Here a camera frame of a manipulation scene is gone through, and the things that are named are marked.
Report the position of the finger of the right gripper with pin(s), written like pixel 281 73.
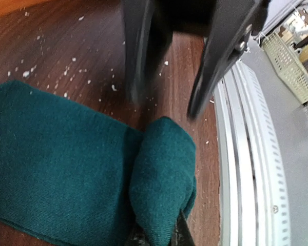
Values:
pixel 148 35
pixel 232 24

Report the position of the beige perforated plastic crate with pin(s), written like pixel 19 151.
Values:
pixel 287 66

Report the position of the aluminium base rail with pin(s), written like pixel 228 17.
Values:
pixel 254 208

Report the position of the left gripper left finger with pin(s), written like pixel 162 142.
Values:
pixel 137 237

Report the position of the orange wooden divided tray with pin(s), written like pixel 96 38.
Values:
pixel 21 10

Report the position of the dark green patterned sock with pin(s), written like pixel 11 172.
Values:
pixel 73 176

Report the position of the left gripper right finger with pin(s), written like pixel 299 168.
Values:
pixel 181 235

